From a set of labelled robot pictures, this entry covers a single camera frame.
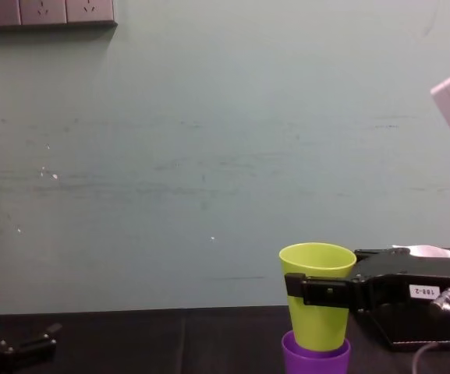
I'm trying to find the black table cloth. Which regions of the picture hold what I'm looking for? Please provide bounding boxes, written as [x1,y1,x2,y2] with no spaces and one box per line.
[0,305,450,374]

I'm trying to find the lime green plastic cup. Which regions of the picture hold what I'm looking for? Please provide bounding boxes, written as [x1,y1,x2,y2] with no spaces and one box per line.
[278,242,357,352]

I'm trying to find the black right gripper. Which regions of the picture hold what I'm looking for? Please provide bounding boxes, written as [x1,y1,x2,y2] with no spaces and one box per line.
[284,248,450,315]

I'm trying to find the purple plastic cup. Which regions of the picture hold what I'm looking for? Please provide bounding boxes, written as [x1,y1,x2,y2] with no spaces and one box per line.
[280,330,353,374]

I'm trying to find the grey wall socket panel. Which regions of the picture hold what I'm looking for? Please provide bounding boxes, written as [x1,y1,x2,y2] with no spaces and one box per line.
[0,0,119,31]

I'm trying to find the thin grey cable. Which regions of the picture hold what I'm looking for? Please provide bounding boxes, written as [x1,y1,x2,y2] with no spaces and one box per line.
[411,340,450,374]

